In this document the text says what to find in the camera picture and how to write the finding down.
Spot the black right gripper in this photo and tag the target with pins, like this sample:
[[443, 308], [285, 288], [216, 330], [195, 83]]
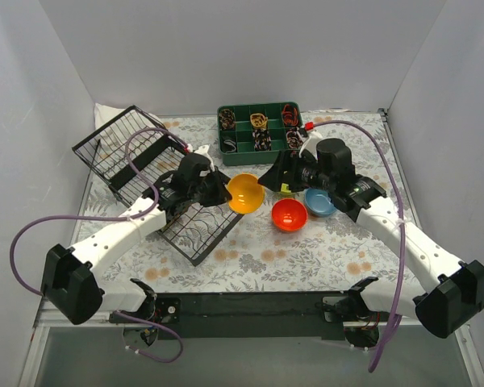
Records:
[[287, 172]]

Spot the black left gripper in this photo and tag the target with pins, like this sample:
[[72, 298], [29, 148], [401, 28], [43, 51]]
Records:
[[208, 188]]

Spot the lime green bowl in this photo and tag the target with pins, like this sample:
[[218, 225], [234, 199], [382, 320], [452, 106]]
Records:
[[286, 189]]

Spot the yellow orange bowl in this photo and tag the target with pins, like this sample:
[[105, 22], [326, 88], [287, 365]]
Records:
[[247, 194]]

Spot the blue bowl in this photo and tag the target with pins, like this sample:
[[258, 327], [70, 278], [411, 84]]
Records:
[[318, 203]]

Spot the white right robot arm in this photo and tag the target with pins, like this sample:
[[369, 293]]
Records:
[[453, 290]]

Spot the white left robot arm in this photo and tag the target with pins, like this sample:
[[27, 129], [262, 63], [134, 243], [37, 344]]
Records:
[[72, 279]]

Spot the pink floral rolled band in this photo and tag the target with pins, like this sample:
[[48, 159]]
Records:
[[293, 138]]

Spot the grey white item in tray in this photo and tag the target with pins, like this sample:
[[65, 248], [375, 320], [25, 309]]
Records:
[[228, 145]]

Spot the green compartment tray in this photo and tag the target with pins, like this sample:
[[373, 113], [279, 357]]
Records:
[[242, 134]]

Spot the yellow rolled band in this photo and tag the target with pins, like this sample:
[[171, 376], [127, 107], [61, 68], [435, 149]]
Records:
[[258, 120]]

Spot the floral patterned table mat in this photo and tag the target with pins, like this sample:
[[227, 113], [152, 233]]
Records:
[[331, 253]]

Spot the orange black rolled band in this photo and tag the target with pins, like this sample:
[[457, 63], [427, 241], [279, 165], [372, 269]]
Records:
[[290, 115]]

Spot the brown spotted rolled band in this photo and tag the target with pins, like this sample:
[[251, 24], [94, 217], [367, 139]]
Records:
[[227, 119]]

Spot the white cloth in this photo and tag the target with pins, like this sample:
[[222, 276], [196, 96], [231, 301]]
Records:
[[122, 122]]

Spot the black base bar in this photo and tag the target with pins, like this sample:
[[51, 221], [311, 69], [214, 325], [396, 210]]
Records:
[[325, 315]]

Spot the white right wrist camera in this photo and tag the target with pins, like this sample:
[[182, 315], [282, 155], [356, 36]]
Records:
[[310, 138]]

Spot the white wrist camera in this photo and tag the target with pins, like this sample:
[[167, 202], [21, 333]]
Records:
[[310, 138], [202, 150]]

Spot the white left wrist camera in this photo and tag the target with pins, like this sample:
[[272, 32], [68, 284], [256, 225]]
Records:
[[202, 150]]

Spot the black wire dish rack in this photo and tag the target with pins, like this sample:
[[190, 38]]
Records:
[[129, 166]]

